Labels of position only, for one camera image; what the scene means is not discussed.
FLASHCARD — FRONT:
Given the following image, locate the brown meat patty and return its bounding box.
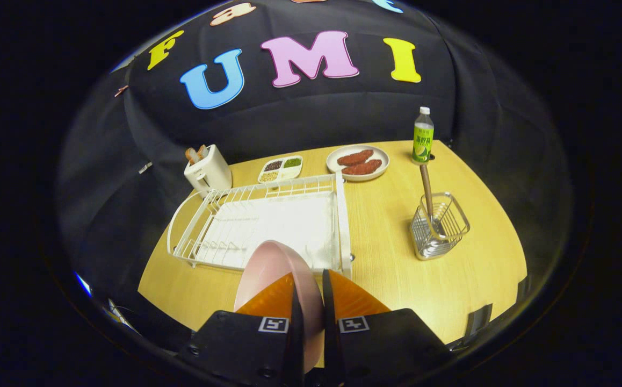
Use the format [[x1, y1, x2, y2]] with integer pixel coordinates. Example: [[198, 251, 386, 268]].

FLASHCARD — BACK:
[[342, 159, 383, 176], [337, 149, 374, 166]]

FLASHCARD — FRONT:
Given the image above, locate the green label drink bottle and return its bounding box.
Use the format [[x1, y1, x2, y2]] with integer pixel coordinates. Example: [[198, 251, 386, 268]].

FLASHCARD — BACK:
[[412, 106, 435, 164]]

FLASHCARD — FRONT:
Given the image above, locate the pink plate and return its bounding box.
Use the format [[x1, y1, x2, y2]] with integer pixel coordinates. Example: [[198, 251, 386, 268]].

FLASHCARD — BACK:
[[234, 240, 327, 371]]

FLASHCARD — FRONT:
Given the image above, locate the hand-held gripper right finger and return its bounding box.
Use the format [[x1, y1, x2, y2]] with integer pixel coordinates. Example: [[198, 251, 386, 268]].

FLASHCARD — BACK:
[[322, 269, 454, 387]]

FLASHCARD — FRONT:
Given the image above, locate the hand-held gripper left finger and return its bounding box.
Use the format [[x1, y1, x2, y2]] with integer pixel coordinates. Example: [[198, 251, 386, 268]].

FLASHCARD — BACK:
[[177, 271, 306, 387]]

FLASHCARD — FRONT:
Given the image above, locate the wooden handle spoon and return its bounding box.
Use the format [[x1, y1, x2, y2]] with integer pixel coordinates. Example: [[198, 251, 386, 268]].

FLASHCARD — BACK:
[[420, 164, 449, 240]]

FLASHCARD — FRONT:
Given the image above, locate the white toaster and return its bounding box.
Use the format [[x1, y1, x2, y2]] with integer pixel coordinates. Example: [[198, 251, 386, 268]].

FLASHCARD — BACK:
[[184, 144, 233, 198]]

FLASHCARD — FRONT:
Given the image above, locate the black backdrop cloth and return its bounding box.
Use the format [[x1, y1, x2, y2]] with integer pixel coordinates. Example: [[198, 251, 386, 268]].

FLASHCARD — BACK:
[[56, 0, 575, 345]]

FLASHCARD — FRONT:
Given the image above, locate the metal wire basket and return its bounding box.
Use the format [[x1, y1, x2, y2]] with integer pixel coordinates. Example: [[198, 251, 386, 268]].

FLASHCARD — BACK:
[[410, 192, 471, 261]]

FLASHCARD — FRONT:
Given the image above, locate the white plate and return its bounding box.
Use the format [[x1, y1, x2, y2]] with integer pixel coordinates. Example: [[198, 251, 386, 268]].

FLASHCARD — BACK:
[[326, 145, 390, 182]]

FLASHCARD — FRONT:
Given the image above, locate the white wire dish rack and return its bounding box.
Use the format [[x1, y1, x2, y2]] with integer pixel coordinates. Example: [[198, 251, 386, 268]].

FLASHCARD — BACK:
[[167, 171, 353, 279]]

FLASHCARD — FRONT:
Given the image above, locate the white divided seed dish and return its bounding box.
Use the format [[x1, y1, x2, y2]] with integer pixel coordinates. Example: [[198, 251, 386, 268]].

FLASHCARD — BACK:
[[258, 155, 303, 184]]

